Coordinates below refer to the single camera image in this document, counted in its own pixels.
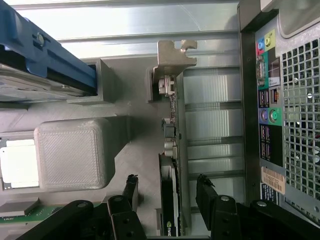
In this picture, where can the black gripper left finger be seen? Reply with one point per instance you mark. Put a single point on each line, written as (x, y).
(130, 215)

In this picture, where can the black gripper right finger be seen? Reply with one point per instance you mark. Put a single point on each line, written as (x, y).
(220, 217)

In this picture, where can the green RAM stick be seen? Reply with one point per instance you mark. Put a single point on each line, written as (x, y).
(50, 212)

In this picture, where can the grey printed parts rack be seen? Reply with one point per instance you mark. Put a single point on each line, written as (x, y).
(67, 155)

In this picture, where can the silver CPU chip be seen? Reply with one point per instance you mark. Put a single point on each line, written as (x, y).
(20, 162)

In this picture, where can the hard disk in blue caddy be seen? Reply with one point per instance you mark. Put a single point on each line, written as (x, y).
(62, 60)

